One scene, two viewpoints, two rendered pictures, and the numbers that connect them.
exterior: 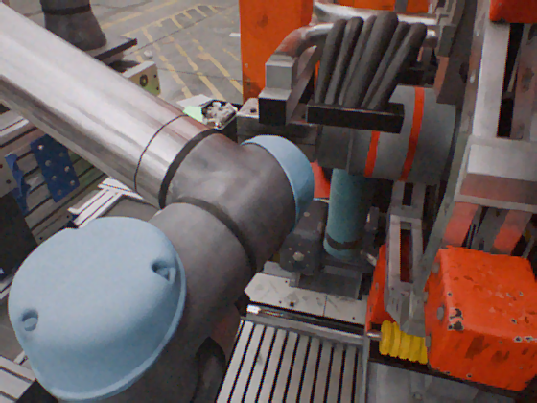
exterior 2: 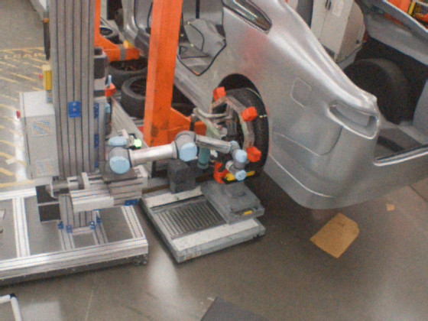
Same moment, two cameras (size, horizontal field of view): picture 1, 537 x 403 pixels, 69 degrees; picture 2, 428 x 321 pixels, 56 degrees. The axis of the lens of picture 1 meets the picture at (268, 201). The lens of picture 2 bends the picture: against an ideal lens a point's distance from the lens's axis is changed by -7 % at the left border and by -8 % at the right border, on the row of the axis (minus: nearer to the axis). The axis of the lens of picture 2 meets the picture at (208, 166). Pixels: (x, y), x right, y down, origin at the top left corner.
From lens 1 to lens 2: 2.76 m
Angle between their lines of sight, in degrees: 40
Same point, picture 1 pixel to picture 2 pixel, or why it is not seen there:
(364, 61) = (232, 128)
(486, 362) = (256, 157)
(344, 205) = (206, 153)
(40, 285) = (241, 154)
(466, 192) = (248, 141)
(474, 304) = (253, 152)
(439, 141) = not seen: hidden behind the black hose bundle
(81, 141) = (220, 147)
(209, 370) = not seen: hidden behind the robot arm
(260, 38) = (158, 113)
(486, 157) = (248, 136)
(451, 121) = not seen: hidden behind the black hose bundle
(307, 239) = (185, 170)
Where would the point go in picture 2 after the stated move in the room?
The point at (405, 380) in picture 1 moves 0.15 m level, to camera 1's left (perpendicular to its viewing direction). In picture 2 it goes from (226, 195) to (214, 201)
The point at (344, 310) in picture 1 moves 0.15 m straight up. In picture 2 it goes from (193, 192) to (195, 179)
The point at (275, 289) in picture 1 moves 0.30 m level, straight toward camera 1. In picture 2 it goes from (168, 197) to (190, 215)
